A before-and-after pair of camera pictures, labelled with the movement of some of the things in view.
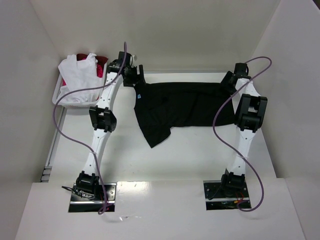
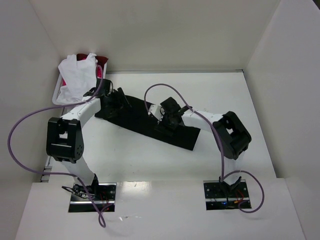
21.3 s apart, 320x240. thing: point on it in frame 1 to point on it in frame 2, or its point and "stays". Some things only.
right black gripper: x=227 y=81 to x=164 y=124
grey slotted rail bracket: x=46 y=173 stays
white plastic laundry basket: x=77 y=105 stays
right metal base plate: x=215 y=200 stays
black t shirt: x=159 y=106 to x=136 y=117
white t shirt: x=79 y=75 stays
